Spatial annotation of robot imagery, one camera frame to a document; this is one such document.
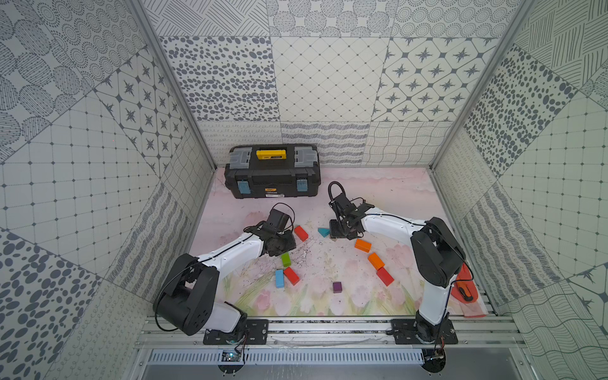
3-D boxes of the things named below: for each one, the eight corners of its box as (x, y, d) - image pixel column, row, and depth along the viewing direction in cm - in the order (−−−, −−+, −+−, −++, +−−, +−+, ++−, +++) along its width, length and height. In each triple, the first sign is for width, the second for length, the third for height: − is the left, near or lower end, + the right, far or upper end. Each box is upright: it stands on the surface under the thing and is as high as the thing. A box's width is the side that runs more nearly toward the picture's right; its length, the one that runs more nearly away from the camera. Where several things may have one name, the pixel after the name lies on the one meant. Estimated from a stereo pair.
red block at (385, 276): (386, 286, 86) (388, 284, 84) (375, 272, 89) (376, 270, 87) (393, 282, 87) (394, 280, 85) (381, 268, 90) (383, 266, 88)
